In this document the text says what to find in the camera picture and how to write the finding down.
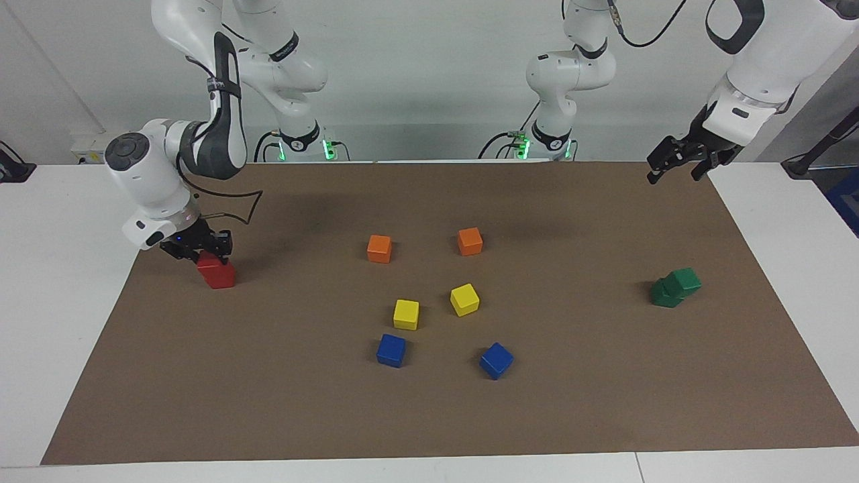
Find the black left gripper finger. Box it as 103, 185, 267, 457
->
690, 152, 724, 182
646, 136, 692, 186

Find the green wooden cube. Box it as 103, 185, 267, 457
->
663, 266, 703, 300
649, 278, 685, 309

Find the black tripod stand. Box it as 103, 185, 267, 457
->
780, 106, 859, 179

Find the blue box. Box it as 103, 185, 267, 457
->
824, 166, 859, 238

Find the yellow wooden cube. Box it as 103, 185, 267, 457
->
449, 282, 481, 318
392, 299, 421, 331

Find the blue wooden cube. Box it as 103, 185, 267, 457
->
375, 333, 407, 369
478, 341, 515, 382

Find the black clamp stand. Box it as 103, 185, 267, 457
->
0, 140, 37, 184

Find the brown table mat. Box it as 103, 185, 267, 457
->
40, 160, 859, 466

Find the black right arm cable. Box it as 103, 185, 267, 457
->
176, 166, 264, 230

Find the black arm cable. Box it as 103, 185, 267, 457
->
606, 0, 691, 49
176, 166, 264, 230

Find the black base cable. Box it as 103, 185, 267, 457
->
254, 130, 285, 164
477, 99, 542, 162

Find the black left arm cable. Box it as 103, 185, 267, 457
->
606, 0, 691, 49

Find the white wall power strip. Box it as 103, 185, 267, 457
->
70, 131, 112, 166

